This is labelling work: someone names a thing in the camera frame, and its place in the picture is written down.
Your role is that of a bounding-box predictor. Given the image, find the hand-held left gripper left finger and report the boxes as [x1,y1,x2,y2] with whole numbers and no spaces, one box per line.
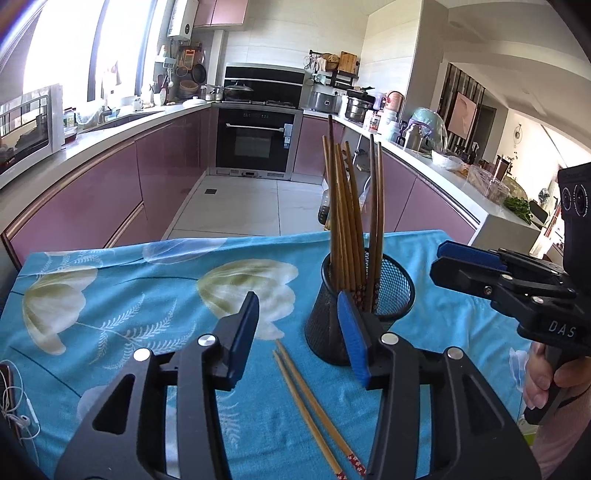
[54,291,260,480]

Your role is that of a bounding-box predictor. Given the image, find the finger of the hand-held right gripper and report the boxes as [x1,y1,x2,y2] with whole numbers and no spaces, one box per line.
[429,258,578,328]
[438,241,564,278]

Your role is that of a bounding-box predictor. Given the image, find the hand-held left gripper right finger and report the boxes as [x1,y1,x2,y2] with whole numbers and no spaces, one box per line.
[337,291,541,480]

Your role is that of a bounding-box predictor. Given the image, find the black mesh holder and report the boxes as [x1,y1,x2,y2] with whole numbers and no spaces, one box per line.
[305,247,416,367]

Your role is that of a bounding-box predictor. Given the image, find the light red-tipped chopstick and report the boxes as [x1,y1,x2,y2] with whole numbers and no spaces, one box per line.
[275,340,368,477]
[272,351,348,480]

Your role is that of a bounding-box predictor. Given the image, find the bunch of wooden chopsticks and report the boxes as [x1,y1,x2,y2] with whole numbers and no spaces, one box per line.
[322,114,368,296]

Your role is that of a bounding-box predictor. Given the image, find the person's right hand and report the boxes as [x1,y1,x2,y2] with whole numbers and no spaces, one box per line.
[523,342,591,411]

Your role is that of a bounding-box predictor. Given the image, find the green leafy vegetables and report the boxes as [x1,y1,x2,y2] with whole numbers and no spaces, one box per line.
[504,196,532,222]

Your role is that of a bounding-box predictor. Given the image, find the clear plastic container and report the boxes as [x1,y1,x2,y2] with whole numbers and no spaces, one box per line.
[466,165,509,201]

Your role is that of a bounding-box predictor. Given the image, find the blue floral tablecloth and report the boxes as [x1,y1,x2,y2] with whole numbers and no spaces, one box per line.
[0,229,532,480]

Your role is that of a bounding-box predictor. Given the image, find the steel kettle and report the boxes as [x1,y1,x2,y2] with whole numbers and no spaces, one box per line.
[404,124,426,151]

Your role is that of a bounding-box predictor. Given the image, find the green glass dome cover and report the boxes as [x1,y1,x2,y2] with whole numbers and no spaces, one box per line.
[406,107,448,153]

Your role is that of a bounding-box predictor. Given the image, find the pink framed painting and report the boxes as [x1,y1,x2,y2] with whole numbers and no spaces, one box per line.
[448,91,478,139]

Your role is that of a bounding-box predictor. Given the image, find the steel pot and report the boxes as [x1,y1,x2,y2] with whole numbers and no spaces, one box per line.
[345,95,372,121]

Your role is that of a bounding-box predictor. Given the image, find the black built-in oven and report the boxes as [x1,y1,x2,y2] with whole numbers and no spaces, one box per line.
[216,107,303,181]

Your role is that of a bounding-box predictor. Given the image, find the pink kitchen cabinets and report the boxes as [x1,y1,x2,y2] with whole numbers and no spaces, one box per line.
[0,111,481,268]

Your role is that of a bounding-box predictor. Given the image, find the brown case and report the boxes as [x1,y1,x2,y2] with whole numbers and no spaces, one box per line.
[0,364,24,418]

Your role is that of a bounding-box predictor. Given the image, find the lidded wok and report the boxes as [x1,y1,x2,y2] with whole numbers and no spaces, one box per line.
[222,80,254,101]

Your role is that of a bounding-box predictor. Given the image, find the white microwave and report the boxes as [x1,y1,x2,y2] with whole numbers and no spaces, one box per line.
[0,84,64,188]

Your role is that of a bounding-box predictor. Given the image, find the white water heater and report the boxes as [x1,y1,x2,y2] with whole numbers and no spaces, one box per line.
[167,0,199,38]

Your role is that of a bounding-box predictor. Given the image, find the white earphone cable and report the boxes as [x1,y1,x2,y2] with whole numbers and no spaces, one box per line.
[0,360,41,444]

